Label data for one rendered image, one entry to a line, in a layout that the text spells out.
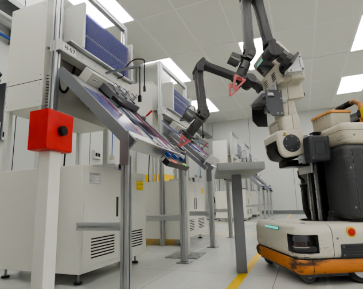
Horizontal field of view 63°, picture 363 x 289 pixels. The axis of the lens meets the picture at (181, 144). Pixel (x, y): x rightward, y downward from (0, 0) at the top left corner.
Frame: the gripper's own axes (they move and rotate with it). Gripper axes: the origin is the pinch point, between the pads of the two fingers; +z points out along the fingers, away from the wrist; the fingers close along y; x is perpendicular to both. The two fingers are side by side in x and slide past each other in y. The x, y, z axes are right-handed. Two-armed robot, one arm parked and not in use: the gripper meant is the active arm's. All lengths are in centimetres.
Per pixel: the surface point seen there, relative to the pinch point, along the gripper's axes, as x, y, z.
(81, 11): -102, 26, -28
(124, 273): 36, 43, 56
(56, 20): -97, 41, -13
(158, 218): 8, -33, 54
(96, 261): 14, 26, 74
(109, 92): -63, 6, 4
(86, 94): -48, 38, 8
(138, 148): -5.2, 29.8, 12.1
